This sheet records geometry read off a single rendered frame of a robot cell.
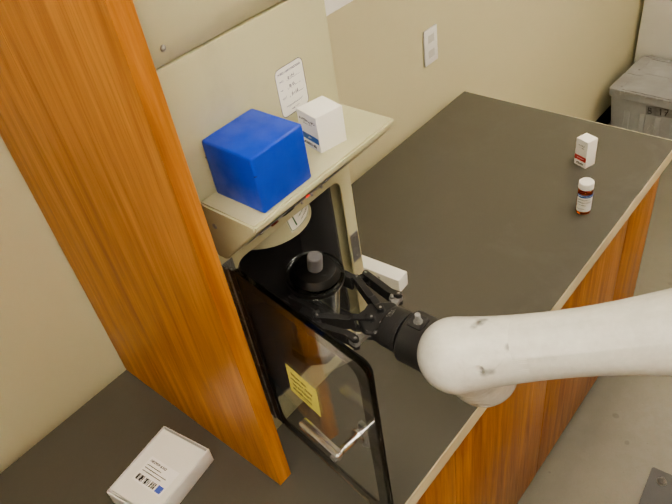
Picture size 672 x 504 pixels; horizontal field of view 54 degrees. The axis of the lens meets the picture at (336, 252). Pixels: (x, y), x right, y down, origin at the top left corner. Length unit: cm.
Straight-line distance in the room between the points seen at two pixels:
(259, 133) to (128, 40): 25
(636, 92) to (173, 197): 306
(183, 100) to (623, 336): 62
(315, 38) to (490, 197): 91
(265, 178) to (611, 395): 193
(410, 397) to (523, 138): 100
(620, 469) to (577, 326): 159
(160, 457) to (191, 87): 74
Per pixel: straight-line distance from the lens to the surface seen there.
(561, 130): 213
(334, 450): 100
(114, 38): 74
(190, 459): 133
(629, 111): 373
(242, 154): 87
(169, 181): 81
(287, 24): 101
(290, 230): 116
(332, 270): 117
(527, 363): 88
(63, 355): 151
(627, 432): 252
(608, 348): 86
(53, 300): 144
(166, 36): 88
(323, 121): 99
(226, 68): 94
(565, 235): 173
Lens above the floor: 204
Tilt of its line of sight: 40 degrees down
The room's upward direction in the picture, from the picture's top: 10 degrees counter-clockwise
